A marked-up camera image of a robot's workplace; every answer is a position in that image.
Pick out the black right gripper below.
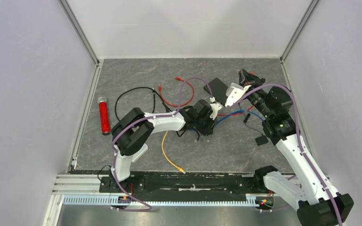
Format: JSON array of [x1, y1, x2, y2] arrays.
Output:
[[239, 69, 273, 119]]

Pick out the black network switch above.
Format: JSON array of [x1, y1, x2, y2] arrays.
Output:
[[204, 78, 235, 106]]

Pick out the blue ethernet cable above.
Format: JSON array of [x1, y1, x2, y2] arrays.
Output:
[[193, 109, 264, 138]]

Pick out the black ethernet cable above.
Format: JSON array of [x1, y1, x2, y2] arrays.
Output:
[[115, 87, 200, 144]]

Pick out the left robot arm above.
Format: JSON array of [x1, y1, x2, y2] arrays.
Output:
[[111, 98, 222, 192]]

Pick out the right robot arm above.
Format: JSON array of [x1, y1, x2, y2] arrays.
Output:
[[238, 69, 354, 226]]

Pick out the clear plastic box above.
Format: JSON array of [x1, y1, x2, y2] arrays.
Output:
[[132, 144, 148, 163]]

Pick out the red glitter tube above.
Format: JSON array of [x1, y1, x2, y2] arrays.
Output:
[[98, 97, 110, 136]]

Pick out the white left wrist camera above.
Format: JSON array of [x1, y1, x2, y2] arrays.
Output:
[[209, 97, 222, 120]]

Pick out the yellow ethernet cable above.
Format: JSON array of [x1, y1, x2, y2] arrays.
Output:
[[161, 131, 187, 174]]

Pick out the black power adapter cable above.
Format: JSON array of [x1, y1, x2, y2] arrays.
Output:
[[243, 113, 269, 146]]

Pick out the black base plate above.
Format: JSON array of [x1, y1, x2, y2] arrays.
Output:
[[98, 171, 274, 202]]

